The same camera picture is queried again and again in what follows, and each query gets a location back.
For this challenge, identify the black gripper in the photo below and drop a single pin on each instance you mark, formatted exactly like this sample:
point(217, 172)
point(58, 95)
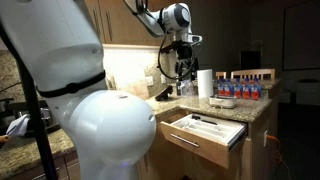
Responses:
point(187, 62)

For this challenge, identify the wooden drawer with metal handle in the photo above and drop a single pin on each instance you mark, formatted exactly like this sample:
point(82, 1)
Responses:
point(212, 150)

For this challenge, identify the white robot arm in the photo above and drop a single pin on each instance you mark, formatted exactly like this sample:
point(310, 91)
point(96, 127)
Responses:
point(57, 42)

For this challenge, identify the white paper towel roll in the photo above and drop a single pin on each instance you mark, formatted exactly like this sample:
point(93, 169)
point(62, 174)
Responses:
point(205, 83)

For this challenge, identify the wooden chair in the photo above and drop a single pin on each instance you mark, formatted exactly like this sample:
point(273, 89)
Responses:
point(262, 74)
point(220, 75)

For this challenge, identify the white rectangular dish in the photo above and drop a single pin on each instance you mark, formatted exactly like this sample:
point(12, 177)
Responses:
point(223, 102)

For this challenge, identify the pack of water bottles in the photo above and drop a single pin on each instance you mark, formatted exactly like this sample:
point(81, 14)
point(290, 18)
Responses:
point(246, 89)

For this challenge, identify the white cutlery tray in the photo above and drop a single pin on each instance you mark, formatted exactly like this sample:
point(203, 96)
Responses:
point(223, 131)

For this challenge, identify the black tripod pole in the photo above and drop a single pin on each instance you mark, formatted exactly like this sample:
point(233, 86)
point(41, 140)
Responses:
point(31, 98)

